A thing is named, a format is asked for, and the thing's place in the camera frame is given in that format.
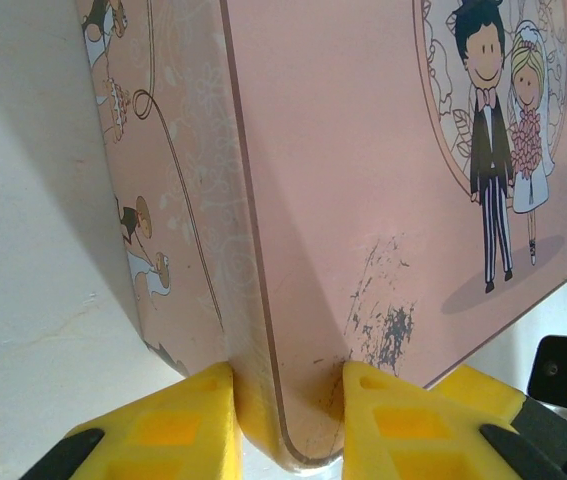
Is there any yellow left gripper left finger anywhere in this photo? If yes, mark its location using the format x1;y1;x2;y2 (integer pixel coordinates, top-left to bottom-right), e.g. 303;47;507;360
18;360;244;480

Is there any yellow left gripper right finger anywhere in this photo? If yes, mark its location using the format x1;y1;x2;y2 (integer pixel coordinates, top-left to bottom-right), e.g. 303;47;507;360
341;360;565;480

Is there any pink wedding couple tin box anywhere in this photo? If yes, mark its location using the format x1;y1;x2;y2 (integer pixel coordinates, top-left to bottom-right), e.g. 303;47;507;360
75;0;567;474

